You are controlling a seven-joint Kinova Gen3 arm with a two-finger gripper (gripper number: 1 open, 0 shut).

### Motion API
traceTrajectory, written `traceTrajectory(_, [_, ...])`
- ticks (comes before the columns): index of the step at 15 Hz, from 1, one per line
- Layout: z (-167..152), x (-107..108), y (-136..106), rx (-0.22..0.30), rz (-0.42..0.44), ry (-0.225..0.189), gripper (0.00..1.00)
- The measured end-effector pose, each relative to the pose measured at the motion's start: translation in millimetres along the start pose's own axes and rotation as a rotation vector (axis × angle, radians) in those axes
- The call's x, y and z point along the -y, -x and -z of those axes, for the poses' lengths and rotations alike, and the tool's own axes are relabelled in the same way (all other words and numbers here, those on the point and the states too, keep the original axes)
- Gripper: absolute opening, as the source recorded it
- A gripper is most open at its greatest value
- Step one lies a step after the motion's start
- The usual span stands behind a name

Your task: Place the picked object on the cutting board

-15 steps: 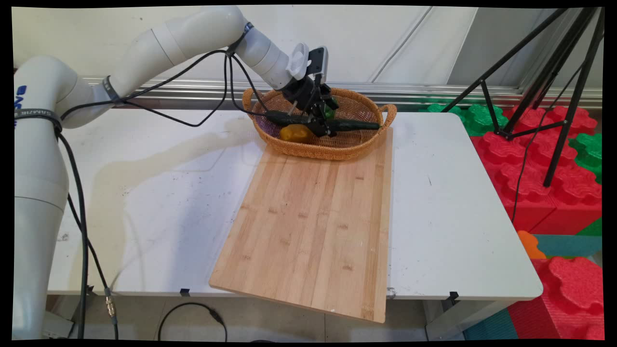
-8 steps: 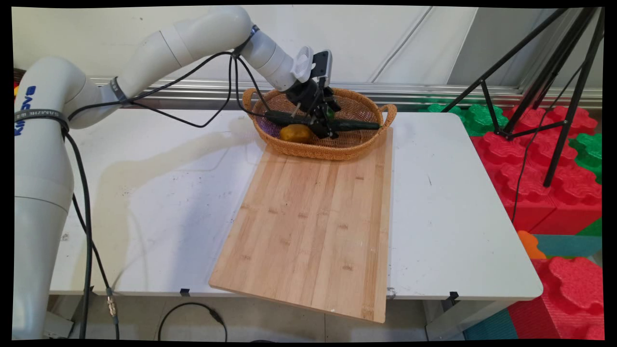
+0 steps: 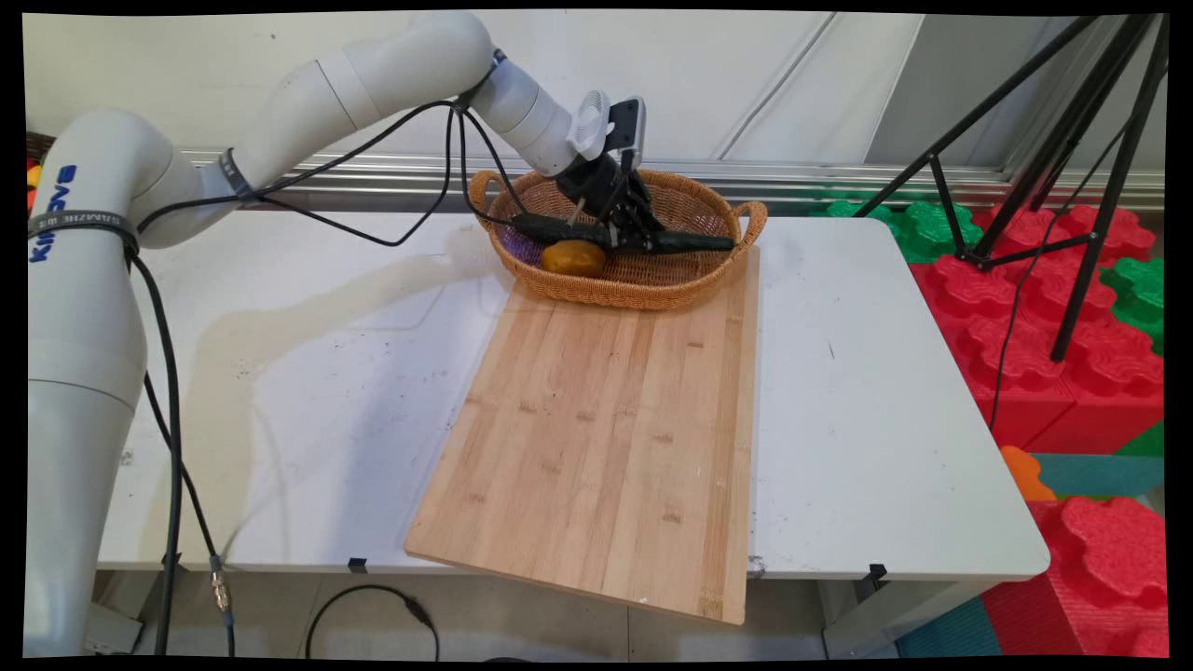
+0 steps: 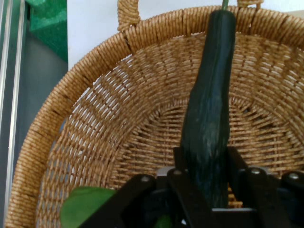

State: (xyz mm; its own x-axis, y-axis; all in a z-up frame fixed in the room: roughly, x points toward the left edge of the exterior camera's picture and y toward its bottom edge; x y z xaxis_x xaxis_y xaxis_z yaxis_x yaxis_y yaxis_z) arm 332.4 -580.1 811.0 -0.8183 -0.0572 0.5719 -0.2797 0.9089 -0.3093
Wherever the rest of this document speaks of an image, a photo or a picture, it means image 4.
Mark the woven wicker basket with handles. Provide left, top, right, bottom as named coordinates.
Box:
left=4, top=0, right=304, bottom=228

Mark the dark green cucumber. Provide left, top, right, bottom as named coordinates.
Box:
left=180, top=0, right=236, bottom=209

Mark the green bell pepper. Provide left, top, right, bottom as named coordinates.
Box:
left=59, top=186, right=173, bottom=228

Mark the aluminium wall rail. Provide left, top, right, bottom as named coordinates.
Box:
left=0, top=0, right=27, bottom=228

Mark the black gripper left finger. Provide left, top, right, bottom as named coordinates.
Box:
left=79, top=146, right=212, bottom=228

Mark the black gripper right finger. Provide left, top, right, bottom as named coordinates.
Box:
left=227, top=146, right=304, bottom=228

